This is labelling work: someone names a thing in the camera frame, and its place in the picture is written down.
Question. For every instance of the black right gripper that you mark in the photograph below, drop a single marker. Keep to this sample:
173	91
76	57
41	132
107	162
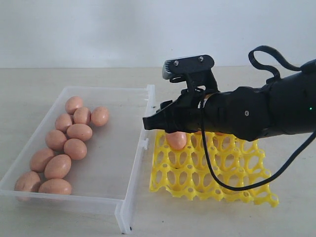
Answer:
244	113

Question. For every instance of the brown egg third row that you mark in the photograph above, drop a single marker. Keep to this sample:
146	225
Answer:
75	149
55	140

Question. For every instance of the brown egg fourth row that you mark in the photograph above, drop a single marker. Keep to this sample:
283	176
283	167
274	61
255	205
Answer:
58	167
40	159

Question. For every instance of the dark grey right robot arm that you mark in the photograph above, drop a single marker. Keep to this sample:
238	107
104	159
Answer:
281	106

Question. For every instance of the brown egg second row middle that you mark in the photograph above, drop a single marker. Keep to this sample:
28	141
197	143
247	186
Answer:
80	131

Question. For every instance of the brown egg second row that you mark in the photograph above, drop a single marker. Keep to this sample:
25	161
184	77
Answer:
80	131
63	122

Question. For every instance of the brown egg second row left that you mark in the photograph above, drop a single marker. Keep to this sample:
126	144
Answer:
63	122

